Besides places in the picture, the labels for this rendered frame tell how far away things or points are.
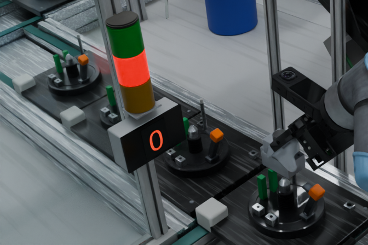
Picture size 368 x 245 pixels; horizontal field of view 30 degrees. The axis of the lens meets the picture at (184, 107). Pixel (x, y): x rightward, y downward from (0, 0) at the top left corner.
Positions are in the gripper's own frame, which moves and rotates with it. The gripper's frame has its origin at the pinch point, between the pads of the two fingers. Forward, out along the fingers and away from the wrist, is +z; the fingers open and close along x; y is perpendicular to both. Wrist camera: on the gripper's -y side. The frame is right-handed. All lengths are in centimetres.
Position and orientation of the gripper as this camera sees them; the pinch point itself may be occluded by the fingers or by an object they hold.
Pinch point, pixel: (280, 143)
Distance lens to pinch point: 119.8
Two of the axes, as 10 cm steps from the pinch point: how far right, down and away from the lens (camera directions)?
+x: 7.7, -4.4, 4.6
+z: -3.0, 3.9, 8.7
